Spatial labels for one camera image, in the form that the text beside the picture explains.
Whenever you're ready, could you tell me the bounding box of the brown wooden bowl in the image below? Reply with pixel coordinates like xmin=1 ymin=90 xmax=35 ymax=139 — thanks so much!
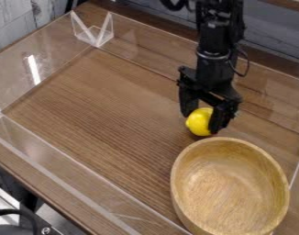
xmin=170 ymin=137 xmax=290 ymax=235

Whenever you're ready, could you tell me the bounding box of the clear acrylic corner bracket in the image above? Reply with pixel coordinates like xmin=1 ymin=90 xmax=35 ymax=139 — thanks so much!
xmin=69 ymin=12 xmax=113 ymax=48

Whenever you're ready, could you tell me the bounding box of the clear acrylic tray wall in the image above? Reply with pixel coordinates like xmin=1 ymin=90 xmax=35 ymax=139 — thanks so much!
xmin=0 ymin=5 xmax=299 ymax=235

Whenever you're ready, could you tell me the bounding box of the black cable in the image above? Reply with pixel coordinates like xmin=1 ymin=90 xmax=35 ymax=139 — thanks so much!
xmin=0 ymin=208 xmax=37 ymax=235

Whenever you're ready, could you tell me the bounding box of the yellow lemon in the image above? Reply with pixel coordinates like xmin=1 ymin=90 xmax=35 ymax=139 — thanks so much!
xmin=185 ymin=107 xmax=213 ymax=137

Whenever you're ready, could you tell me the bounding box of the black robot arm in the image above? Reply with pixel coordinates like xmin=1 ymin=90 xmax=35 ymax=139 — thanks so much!
xmin=158 ymin=0 xmax=246 ymax=134

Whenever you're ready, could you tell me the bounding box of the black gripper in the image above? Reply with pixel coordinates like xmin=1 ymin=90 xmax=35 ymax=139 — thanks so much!
xmin=177 ymin=65 xmax=242 ymax=134

